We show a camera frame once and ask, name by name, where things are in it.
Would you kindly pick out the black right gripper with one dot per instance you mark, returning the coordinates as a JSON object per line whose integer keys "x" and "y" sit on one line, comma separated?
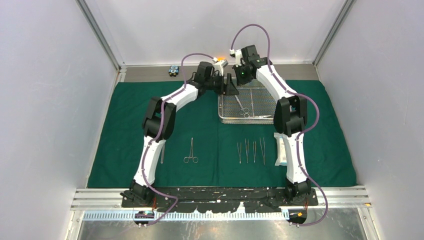
{"x": 240, "y": 80}

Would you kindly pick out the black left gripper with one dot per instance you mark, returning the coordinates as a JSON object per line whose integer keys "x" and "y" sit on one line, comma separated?
{"x": 230, "y": 89}

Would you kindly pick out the steel ring-handled scissors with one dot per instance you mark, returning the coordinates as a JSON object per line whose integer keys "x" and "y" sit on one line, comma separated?
{"x": 244, "y": 111}

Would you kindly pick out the metal mesh instrument tray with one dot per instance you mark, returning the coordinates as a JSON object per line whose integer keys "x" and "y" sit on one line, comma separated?
{"x": 252, "y": 95}

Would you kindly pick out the steel surgical forceps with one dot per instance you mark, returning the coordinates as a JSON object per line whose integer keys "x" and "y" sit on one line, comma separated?
{"x": 239, "y": 150}

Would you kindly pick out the steel needle holder clamp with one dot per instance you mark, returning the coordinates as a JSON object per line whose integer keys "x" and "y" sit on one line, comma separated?
{"x": 254, "y": 149}

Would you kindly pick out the green surgical drape cloth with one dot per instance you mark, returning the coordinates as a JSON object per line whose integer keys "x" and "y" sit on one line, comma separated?
{"x": 327, "y": 157}

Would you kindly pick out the white sterile packet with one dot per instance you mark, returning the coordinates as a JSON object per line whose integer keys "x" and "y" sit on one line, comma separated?
{"x": 279, "y": 158}

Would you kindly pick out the steel ring-handled hemostat clamp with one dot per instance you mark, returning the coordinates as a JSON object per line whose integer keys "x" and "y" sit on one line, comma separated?
{"x": 191, "y": 157}

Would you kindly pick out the long steel probe rod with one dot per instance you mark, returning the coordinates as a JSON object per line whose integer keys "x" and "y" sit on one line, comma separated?
{"x": 162, "y": 156}

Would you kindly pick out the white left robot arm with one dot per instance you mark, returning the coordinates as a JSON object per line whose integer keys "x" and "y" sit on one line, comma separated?
{"x": 159, "y": 122}

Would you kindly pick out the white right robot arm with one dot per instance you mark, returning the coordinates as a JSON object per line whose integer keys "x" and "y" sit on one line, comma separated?
{"x": 290, "y": 115}

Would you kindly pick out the blue owl toy block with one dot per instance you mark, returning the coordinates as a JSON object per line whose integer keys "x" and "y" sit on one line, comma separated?
{"x": 173, "y": 70}

